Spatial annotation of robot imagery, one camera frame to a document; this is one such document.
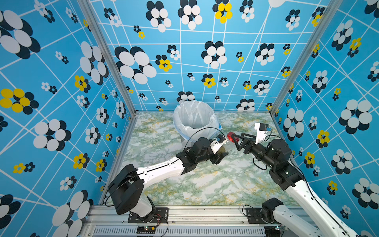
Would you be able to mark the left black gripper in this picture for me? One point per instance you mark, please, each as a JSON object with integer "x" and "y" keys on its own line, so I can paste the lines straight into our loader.
{"x": 217, "y": 158}

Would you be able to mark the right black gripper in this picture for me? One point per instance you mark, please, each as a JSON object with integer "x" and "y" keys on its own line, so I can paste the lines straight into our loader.
{"x": 251, "y": 143}

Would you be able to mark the small red jar lid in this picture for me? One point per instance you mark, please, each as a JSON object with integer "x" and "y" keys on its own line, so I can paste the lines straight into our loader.
{"x": 233, "y": 137}

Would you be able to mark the clear jar of mung beans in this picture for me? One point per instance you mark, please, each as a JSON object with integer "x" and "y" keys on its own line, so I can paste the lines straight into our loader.
{"x": 224, "y": 148}

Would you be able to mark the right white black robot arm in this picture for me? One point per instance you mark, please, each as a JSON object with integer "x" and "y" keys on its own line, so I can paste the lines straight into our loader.
{"x": 276, "y": 156}

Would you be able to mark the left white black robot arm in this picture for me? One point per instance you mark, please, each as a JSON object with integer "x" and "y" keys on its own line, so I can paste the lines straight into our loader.
{"x": 126, "y": 189}

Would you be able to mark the right green circuit board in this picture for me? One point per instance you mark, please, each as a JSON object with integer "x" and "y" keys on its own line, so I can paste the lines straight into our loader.
{"x": 275, "y": 232}

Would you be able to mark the green circuit board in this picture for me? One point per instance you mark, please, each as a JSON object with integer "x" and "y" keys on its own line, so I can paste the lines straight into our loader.
{"x": 275, "y": 232}
{"x": 146, "y": 230}

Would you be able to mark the left green circuit board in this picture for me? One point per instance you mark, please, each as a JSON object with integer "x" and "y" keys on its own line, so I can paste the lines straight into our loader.
{"x": 146, "y": 230}

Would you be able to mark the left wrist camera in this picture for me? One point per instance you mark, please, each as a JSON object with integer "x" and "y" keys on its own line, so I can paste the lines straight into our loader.
{"x": 219, "y": 141}

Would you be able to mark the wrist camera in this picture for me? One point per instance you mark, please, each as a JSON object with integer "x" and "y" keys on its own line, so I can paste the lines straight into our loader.
{"x": 263, "y": 132}
{"x": 219, "y": 141}

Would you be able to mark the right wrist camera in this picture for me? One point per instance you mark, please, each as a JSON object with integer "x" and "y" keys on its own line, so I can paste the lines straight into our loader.
{"x": 263, "y": 132}

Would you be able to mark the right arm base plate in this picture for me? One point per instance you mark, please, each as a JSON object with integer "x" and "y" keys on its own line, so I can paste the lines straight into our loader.
{"x": 255, "y": 216}

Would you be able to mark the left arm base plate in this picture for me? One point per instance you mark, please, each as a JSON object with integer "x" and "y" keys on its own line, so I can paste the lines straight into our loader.
{"x": 158, "y": 215}

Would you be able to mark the aluminium front frame rail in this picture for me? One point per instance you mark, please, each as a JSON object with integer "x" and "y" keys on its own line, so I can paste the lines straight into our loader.
{"x": 184, "y": 221}

